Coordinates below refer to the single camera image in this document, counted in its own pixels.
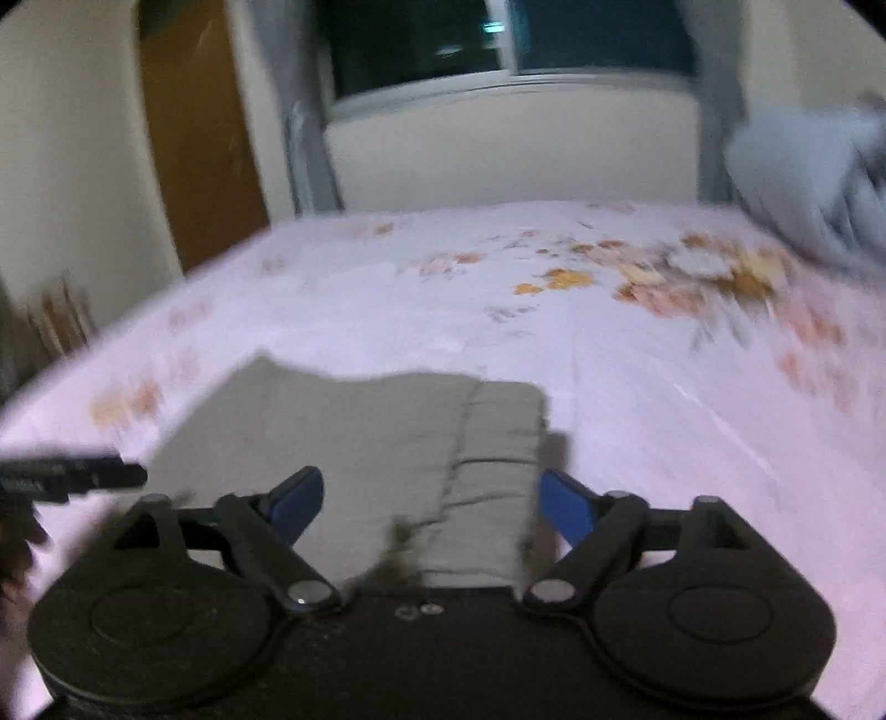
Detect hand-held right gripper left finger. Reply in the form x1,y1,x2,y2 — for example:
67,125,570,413
112,465,342,615

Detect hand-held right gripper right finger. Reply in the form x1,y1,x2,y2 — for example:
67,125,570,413
522,469,753,611

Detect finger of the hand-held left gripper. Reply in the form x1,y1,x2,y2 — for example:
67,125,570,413
0,452,149,504

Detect grey pants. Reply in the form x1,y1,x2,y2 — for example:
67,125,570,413
142,352,551,593

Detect pink floral bedsheet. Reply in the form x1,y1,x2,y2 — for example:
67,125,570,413
0,199,886,720

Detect brown wooden door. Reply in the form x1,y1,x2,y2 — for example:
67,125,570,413
135,0,272,276

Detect grey curtain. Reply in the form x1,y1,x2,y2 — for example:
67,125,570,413
674,0,752,203
242,0,345,217

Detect light blue rolled blanket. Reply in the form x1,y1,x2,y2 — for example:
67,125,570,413
723,97,886,278

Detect dark glass window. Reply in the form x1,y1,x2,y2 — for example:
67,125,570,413
318,0,697,105

